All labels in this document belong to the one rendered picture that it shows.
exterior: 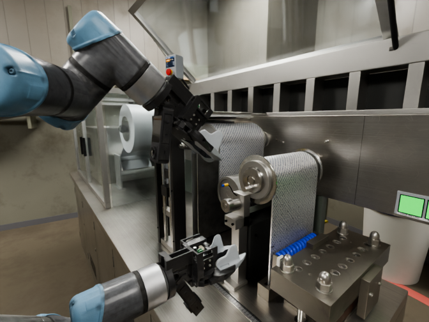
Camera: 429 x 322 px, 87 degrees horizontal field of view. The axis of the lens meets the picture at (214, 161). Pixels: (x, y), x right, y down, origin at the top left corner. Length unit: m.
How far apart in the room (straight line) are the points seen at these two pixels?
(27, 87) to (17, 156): 3.54
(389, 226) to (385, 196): 1.64
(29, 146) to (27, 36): 1.35
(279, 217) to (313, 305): 0.22
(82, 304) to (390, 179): 0.82
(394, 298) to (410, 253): 1.70
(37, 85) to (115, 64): 0.14
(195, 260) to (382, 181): 0.62
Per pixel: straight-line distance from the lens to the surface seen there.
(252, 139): 0.91
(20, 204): 3.99
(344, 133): 0.89
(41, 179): 3.87
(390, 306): 0.92
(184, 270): 0.52
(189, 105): 0.48
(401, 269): 2.71
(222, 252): 0.61
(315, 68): 0.97
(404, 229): 2.52
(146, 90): 0.44
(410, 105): 0.85
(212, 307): 0.77
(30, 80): 0.33
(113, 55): 0.43
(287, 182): 0.70
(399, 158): 0.85
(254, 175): 0.66
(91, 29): 0.43
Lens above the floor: 1.43
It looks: 10 degrees down
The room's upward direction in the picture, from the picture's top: straight up
